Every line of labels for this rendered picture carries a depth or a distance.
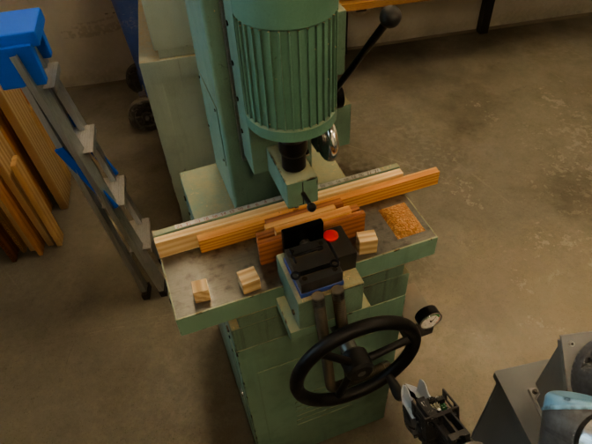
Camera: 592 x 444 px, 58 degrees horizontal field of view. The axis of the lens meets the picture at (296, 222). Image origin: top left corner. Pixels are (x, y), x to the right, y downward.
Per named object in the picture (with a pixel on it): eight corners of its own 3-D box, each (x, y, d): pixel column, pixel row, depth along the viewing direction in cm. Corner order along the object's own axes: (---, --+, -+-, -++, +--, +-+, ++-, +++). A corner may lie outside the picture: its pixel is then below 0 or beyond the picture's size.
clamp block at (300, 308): (298, 330, 108) (296, 305, 102) (276, 281, 117) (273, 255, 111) (364, 308, 111) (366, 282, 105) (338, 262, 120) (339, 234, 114)
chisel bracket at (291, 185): (288, 214, 115) (286, 185, 109) (268, 174, 124) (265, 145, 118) (320, 205, 117) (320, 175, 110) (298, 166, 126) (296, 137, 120)
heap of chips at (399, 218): (397, 239, 120) (398, 233, 119) (378, 210, 127) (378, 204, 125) (425, 231, 122) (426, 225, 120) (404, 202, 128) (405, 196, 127)
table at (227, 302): (189, 376, 105) (183, 360, 101) (161, 264, 126) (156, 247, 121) (457, 284, 118) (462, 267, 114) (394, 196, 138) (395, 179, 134)
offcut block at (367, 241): (358, 255, 117) (359, 242, 114) (355, 244, 120) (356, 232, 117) (376, 252, 118) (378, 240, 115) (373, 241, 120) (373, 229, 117)
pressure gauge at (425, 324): (417, 336, 136) (421, 318, 130) (410, 324, 138) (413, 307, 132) (439, 329, 137) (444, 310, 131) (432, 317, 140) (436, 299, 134)
